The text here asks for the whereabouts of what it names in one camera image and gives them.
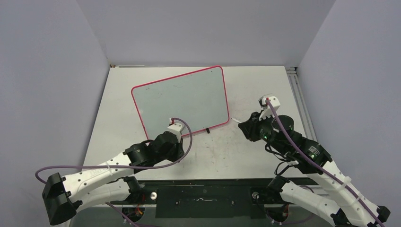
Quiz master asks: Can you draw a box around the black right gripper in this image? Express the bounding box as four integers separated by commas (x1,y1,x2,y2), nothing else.
238,109,287,155

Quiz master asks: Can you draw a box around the pink framed whiteboard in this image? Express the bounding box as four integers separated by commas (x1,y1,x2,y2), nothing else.
131,66,230,139

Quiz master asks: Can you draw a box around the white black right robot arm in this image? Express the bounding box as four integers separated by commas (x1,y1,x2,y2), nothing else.
238,112,391,227

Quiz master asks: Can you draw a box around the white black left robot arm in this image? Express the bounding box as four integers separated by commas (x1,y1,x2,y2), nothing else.
42,131,187,226

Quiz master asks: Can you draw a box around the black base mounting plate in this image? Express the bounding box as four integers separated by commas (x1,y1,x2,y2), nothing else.
112,178,284,219

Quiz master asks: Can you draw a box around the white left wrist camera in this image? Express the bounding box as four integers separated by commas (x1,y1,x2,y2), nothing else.
167,118,185,139

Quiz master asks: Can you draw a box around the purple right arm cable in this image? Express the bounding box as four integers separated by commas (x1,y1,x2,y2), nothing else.
265,98,386,227

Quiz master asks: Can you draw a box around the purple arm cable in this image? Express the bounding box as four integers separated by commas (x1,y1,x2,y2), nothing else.
34,117,193,227
265,98,386,227

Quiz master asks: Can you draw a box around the aluminium rail right side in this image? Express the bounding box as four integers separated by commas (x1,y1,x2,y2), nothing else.
285,67,318,141

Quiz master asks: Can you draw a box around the aluminium rail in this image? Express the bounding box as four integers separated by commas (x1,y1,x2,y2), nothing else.
285,67,318,141
72,200,129,211

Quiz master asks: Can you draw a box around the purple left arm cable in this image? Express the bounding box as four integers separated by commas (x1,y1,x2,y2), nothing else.
34,117,193,227

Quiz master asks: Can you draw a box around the aluminium front rail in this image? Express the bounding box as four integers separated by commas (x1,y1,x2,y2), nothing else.
72,200,129,211

